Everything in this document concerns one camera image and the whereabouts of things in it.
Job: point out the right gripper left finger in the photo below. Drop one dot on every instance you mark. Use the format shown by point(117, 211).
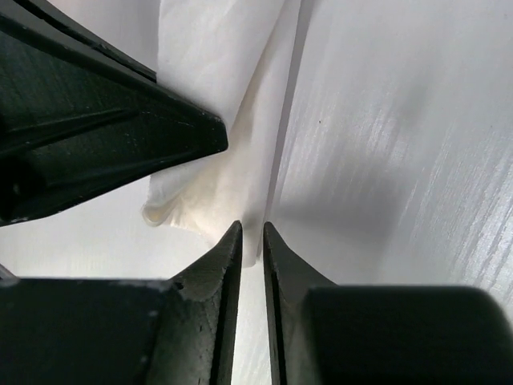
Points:
point(197, 328)

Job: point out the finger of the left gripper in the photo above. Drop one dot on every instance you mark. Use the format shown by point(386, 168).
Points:
point(56, 18)
point(78, 121)

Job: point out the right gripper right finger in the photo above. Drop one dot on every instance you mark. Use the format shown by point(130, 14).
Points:
point(301, 315)

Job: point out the white paper napkin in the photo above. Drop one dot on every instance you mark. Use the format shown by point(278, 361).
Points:
point(232, 58)

